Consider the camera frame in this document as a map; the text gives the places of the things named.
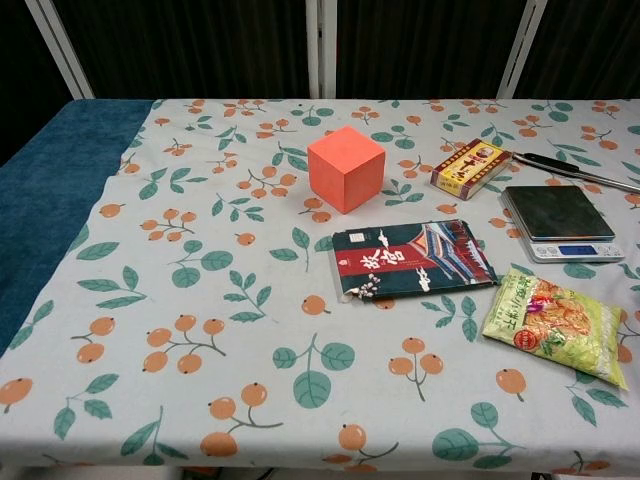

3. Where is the orange foam cube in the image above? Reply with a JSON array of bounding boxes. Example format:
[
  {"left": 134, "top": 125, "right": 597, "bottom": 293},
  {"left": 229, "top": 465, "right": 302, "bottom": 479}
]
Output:
[{"left": 306, "top": 125, "right": 388, "bottom": 215}]

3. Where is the silver digital kitchen scale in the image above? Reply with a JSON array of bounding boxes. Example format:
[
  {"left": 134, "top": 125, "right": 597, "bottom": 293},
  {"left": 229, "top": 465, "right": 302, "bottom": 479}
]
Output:
[{"left": 499, "top": 184, "right": 626, "bottom": 265}]

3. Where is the dark blue snack packet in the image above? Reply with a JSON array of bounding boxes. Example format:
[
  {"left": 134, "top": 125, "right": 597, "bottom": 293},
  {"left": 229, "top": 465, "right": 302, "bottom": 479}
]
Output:
[{"left": 331, "top": 218, "right": 501, "bottom": 304}]

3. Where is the floral fruit print tablecloth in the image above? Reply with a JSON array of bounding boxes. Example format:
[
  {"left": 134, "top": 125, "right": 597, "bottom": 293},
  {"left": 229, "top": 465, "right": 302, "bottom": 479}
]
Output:
[{"left": 0, "top": 98, "right": 640, "bottom": 474}]

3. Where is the yellow red cardboard box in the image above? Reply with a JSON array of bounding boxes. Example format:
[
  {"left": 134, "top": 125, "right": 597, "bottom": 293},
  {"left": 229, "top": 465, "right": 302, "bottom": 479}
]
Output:
[{"left": 429, "top": 138, "right": 514, "bottom": 200}]

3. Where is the black pleated curtain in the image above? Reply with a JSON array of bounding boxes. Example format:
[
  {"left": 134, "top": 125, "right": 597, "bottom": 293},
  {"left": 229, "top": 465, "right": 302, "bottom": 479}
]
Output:
[{"left": 0, "top": 0, "right": 640, "bottom": 166}]

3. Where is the green yellow snack bag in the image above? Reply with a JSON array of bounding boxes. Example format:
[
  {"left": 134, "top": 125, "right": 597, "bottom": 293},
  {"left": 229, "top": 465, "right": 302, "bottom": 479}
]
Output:
[{"left": 481, "top": 266, "right": 630, "bottom": 391}]

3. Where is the blue velvet table cover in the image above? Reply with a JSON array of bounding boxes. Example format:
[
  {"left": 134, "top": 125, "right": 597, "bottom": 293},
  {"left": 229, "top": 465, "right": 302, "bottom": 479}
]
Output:
[{"left": 0, "top": 98, "right": 156, "bottom": 357}]

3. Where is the white metal frame post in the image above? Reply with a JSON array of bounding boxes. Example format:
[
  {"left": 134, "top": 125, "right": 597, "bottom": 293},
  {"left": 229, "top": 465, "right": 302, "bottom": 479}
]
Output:
[
  {"left": 24, "top": 0, "right": 95, "bottom": 100},
  {"left": 496, "top": 0, "right": 549, "bottom": 100},
  {"left": 305, "top": 0, "right": 337, "bottom": 100}
]

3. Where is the metal ladle black handle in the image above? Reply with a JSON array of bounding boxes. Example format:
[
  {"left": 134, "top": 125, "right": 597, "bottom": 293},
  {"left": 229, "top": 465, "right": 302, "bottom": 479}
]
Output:
[{"left": 510, "top": 151, "right": 640, "bottom": 194}]

